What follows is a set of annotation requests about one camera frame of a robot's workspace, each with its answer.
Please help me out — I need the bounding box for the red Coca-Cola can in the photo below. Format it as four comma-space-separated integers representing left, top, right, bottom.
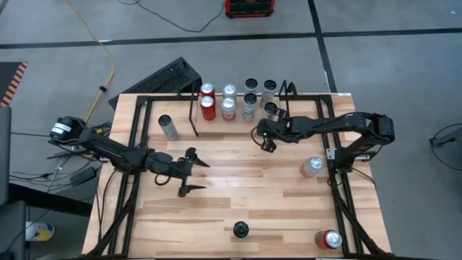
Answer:
200, 82, 217, 98
199, 95, 217, 122

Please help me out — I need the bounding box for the grey stand leg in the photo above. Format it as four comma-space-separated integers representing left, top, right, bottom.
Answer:
428, 124, 462, 150

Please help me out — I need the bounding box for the dark red beverage can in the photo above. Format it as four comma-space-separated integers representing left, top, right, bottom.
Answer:
313, 230, 343, 251

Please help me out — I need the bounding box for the white yellow canister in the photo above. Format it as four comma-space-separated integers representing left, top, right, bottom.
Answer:
25, 221, 56, 242

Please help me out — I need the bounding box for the black floor cable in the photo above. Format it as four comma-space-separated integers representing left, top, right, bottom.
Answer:
117, 0, 227, 34
427, 124, 462, 188

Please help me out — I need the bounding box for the black power brick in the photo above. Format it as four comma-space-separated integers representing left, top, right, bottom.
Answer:
69, 166, 97, 186

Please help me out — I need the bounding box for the grey cabinet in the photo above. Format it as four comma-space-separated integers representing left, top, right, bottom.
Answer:
0, 106, 12, 209
0, 200, 29, 260

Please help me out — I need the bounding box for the white red Celsius slim can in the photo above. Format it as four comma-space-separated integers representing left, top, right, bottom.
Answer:
232, 222, 250, 240

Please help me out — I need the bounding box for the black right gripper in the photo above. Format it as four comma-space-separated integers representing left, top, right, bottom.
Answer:
255, 107, 292, 142

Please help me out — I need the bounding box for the black perforated wedge stand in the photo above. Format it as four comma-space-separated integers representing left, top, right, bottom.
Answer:
108, 56, 203, 111

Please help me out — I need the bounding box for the black flat power adapter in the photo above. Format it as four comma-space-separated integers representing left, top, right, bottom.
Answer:
46, 146, 88, 160

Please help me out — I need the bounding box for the white blue Celsius slim can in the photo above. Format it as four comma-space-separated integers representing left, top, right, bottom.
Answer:
157, 114, 180, 142

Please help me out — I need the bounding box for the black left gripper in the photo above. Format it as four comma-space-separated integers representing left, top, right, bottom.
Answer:
157, 147, 211, 199

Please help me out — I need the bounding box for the black aluminium table frame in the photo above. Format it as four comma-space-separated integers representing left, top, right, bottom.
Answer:
83, 92, 393, 259

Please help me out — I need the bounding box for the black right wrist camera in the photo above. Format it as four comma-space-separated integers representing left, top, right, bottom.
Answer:
260, 139, 278, 153

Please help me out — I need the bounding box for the red black equipment case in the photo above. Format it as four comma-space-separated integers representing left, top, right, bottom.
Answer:
224, 0, 276, 19

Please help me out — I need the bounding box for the raspberry lime sparkling water can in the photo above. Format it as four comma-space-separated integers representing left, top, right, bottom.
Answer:
220, 96, 238, 123

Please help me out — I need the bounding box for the hazard striped black mat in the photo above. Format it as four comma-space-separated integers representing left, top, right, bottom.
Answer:
0, 61, 29, 108

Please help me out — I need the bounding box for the yellow extension cable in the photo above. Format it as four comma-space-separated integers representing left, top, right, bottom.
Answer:
66, 0, 116, 129

